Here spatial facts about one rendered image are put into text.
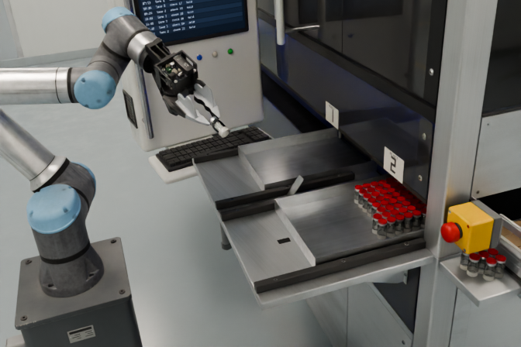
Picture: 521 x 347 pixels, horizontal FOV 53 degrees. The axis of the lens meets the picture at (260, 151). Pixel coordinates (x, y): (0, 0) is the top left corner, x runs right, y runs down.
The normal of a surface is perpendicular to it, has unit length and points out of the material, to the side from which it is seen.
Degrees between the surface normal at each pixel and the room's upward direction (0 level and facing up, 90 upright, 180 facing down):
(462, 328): 90
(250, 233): 0
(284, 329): 0
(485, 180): 90
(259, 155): 0
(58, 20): 90
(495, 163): 90
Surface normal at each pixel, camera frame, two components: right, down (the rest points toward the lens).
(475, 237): 0.31, 0.41
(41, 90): 0.11, 0.36
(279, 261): -0.06, -0.89
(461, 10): -0.95, 0.19
